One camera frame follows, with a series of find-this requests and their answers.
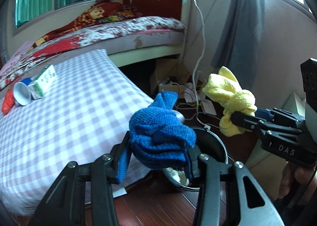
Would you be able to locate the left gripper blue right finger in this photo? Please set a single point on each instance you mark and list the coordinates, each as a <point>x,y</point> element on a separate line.
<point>191,168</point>

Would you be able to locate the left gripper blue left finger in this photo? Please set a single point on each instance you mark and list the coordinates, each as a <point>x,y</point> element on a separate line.
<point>121,156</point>

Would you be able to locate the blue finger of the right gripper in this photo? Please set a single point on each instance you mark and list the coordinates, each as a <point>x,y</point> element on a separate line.
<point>264,114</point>
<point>247,122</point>

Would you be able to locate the yellow towel rag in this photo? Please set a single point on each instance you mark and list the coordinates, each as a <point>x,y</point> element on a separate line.
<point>225,89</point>

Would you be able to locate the blue towel rag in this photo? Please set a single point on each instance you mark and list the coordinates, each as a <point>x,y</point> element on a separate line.
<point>158,138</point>

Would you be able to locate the small blue paper cup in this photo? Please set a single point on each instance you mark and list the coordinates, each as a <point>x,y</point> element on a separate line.
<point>21,92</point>

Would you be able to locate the red plastic bag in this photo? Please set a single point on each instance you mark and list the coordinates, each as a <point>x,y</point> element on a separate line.
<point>8,102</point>

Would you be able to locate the red white paper box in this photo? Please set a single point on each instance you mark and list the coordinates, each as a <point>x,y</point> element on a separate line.
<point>178,176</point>

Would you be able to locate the black plastic trash bucket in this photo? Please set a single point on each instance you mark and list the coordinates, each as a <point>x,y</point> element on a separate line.
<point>207,143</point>

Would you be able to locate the right human hand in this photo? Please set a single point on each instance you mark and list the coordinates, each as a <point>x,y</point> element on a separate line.
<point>302,176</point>

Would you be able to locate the purple checkered tablecloth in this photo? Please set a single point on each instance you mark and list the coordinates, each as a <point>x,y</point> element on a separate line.
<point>85,112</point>

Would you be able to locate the grey curtain right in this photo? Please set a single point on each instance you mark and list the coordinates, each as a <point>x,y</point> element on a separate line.
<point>240,41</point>

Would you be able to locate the cardboard box under bed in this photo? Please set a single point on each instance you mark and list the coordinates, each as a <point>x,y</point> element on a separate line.
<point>170,75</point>

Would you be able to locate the green white carton box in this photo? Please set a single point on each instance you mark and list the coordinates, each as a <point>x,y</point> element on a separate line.
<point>42,82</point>

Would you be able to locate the bed with floral sheet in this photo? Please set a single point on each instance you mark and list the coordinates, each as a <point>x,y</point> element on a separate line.
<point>115,38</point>

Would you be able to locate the red patterned blanket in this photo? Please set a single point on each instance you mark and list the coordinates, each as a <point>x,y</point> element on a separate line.
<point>101,12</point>

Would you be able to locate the pink folded cloth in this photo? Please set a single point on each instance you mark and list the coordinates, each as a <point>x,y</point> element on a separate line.
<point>16,56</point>

